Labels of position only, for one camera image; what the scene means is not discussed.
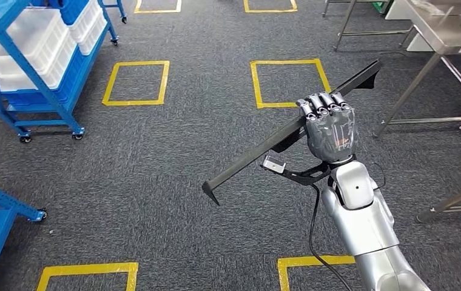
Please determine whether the black camera cable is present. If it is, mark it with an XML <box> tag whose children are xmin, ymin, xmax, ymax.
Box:
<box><xmin>308</xmin><ymin>184</ymin><xmax>354</xmax><ymax>291</ymax></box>

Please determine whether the blue plastic crate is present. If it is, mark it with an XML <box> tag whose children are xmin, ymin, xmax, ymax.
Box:
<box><xmin>0</xmin><ymin>47</ymin><xmax>89</xmax><ymax>106</ymax></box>
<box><xmin>29</xmin><ymin>0</ymin><xmax>90</xmax><ymax>25</ymax></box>

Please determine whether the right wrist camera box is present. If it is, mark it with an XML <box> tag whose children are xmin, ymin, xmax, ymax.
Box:
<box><xmin>260</xmin><ymin>154</ymin><xmax>332</xmax><ymax>186</ymax></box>

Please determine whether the yellow floor tape square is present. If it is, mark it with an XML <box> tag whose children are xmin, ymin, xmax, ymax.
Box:
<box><xmin>35</xmin><ymin>262</ymin><xmax>140</xmax><ymax>291</ymax></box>

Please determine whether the stainless steel workbench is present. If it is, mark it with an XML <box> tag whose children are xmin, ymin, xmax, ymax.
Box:
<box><xmin>373</xmin><ymin>0</ymin><xmax>461</xmax><ymax>138</ymax></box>

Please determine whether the white plastic crate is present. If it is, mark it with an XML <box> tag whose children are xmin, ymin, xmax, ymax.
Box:
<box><xmin>67</xmin><ymin>0</ymin><xmax>108</xmax><ymax>56</ymax></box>
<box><xmin>0</xmin><ymin>8</ymin><xmax>78</xmax><ymax>92</ymax></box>

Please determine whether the black plastic frame part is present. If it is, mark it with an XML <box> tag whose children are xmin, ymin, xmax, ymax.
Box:
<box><xmin>201</xmin><ymin>59</ymin><xmax>382</xmax><ymax>206</ymax></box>

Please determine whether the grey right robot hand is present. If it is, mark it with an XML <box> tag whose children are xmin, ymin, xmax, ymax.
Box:
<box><xmin>295</xmin><ymin>91</ymin><xmax>359</xmax><ymax>165</ymax></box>

